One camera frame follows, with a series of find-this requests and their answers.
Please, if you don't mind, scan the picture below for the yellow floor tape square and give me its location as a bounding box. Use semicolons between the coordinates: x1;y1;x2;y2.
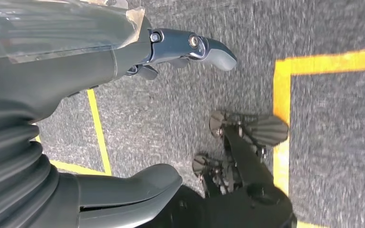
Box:
33;89;113;177
272;47;365;228

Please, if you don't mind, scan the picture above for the black robot right leg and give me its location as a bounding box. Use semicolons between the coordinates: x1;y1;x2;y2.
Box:
191;153;243;199

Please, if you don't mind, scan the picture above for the black robot leg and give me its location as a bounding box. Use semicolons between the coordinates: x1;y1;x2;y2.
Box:
191;153;243;199
208;109;290;196

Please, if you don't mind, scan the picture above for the black robot left leg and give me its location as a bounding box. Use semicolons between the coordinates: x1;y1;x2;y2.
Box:
208;109;290;196

